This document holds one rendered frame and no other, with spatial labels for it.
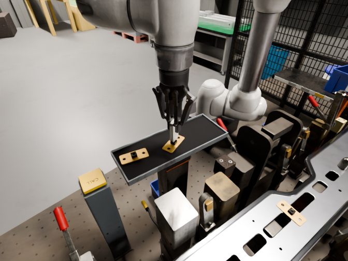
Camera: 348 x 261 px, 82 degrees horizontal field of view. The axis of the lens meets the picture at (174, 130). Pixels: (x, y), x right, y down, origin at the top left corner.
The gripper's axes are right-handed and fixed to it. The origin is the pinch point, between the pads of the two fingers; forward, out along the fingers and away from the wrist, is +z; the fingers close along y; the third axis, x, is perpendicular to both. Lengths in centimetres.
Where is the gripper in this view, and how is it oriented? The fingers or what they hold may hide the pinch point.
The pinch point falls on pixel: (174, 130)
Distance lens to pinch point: 61.8
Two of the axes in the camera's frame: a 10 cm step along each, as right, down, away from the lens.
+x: 5.2, -5.4, 6.6
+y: 8.5, 3.3, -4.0
